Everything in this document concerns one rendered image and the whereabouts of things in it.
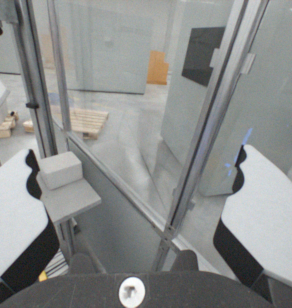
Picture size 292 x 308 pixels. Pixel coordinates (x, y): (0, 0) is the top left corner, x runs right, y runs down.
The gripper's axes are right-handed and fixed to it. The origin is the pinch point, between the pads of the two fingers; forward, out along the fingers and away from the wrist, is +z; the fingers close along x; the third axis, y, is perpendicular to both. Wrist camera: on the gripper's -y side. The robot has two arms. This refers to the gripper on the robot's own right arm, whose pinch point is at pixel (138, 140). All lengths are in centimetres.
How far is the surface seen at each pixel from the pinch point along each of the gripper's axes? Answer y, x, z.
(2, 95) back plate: 6, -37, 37
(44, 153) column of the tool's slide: 49, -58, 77
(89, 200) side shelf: 57, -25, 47
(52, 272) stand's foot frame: 130, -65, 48
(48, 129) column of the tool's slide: 34, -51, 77
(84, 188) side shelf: 56, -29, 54
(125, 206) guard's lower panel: 54, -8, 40
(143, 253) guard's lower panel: 70, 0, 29
